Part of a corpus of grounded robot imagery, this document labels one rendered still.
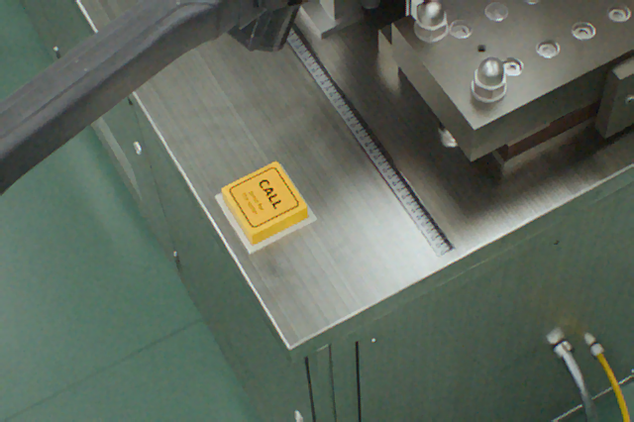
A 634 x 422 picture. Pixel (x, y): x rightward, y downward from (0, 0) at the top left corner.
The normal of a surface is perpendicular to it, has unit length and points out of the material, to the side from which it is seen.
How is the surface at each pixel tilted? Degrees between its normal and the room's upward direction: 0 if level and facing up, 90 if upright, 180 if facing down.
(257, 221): 0
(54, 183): 0
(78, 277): 0
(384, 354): 90
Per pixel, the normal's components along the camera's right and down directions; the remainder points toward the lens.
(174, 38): 0.69, 0.61
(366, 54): -0.05, -0.51
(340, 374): 0.49, 0.74
